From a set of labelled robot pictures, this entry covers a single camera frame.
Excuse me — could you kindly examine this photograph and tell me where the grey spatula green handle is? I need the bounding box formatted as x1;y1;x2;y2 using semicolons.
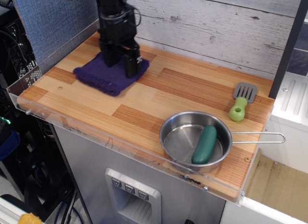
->
229;82;257;122

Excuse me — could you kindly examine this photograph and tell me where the dark grey right post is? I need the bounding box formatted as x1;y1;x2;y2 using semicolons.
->
268;0;308;99

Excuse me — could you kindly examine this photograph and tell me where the green toy cucumber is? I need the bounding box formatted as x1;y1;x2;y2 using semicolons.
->
191;125;217;164

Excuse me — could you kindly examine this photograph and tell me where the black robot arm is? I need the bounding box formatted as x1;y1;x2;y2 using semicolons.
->
96;0;142;78

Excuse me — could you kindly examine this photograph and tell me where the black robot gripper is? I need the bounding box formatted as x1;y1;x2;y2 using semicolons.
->
98;7;142;78

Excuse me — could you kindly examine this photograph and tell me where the purple terry cloth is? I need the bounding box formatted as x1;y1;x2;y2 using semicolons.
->
73;52;150;96

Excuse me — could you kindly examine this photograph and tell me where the silver toy fridge dispenser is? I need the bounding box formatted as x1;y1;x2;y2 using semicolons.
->
105;168;162;224

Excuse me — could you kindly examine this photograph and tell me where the blue fabric panel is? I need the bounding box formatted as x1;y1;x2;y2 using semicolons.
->
13;0;98;68

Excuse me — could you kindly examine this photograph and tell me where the clear acrylic counter guard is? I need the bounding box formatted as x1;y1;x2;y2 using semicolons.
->
8;33;274;204

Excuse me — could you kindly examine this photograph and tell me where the white toy sink unit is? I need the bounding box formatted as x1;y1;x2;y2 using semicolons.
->
221;72;308;224

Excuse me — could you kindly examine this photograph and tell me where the small steel frying pan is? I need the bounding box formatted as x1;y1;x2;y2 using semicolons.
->
159;110;286;173

